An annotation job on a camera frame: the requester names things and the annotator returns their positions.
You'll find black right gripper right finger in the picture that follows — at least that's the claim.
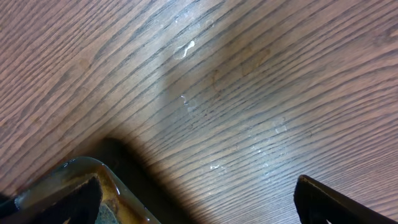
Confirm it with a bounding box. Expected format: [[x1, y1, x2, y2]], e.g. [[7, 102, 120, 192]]
[[294, 175, 397, 224]]

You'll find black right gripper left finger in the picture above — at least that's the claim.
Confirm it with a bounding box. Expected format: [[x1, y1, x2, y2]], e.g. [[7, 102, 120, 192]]
[[34, 177, 102, 224]]

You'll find black water basin tray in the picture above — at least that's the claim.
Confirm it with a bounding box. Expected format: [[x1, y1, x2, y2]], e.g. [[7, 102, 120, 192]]
[[1, 157, 158, 224]]

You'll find green yellow sponge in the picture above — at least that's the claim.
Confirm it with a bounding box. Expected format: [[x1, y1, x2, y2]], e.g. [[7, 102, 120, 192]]
[[95, 203, 119, 224]]

